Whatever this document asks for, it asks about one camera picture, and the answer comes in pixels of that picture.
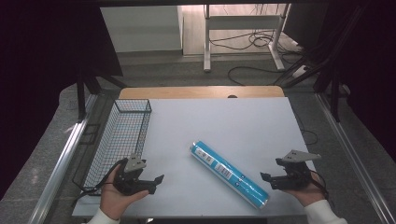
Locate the black floor cable bundle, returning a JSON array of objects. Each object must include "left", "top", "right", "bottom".
[{"left": 208, "top": 29, "right": 304, "bottom": 55}]

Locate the blue plastic wrap roll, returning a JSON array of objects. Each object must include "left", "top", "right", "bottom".
[{"left": 189, "top": 140, "right": 271, "bottom": 210}]

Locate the white cabinet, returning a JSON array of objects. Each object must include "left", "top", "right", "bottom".
[{"left": 100, "top": 5, "right": 185, "bottom": 54}]

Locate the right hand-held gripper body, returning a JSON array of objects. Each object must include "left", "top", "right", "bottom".
[{"left": 273, "top": 149, "right": 322, "bottom": 190}]

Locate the person's right hand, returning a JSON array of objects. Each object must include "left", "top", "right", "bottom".
[{"left": 281, "top": 172, "right": 327, "bottom": 208}]

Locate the white table mat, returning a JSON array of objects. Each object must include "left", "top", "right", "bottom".
[{"left": 72, "top": 96, "right": 319, "bottom": 218}]

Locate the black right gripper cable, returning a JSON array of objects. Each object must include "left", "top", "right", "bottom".
[{"left": 309, "top": 169, "right": 331, "bottom": 201}]

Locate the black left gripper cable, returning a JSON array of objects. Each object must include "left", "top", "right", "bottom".
[{"left": 71, "top": 158, "right": 129, "bottom": 207}]

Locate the white desk frame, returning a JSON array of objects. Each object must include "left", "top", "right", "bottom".
[{"left": 203, "top": 3, "right": 292, "bottom": 74}]

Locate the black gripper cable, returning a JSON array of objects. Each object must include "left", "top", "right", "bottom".
[
  {"left": 71, "top": 158, "right": 129, "bottom": 207},
  {"left": 309, "top": 169, "right": 331, "bottom": 201}
]

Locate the person's left hand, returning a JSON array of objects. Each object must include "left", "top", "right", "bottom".
[{"left": 99, "top": 165, "right": 150, "bottom": 221}]

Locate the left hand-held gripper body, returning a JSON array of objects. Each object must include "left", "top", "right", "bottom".
[{"left": 112, "top": 153, "right": 157, "bottom": 197}]

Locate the black stand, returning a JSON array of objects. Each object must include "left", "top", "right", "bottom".
[
  {"left": 76, "top": 66, "right": 129, "bottom": 123},
  {"left": 274, "top": 3, "right": 370, "bottom": 123}
]

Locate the black wire basket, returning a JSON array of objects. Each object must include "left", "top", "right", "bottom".
[{"left": 72, "top": 98, "right": 153, "bottom": 194}]

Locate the thin black looped cable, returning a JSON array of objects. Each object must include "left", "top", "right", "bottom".
[{"left": 293, "top": 110, "right": 319, "bottom": 147}]

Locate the long black floor cable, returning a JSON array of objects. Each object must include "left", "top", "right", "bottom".
[{"left": 227, "top": 65, "right": 289, "bottom": 87}]

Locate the white power strip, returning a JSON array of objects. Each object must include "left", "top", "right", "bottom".
[{"left": 291, "top": 64, "right": 309, "bottom": 79}]

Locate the aluminium rail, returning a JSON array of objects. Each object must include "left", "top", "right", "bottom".
[
  {"left": 315, "top": 92, "right": 396, "bottom": 224},
  {"left": 27, "top": 93, "right": 100, "bottom": 224}
]

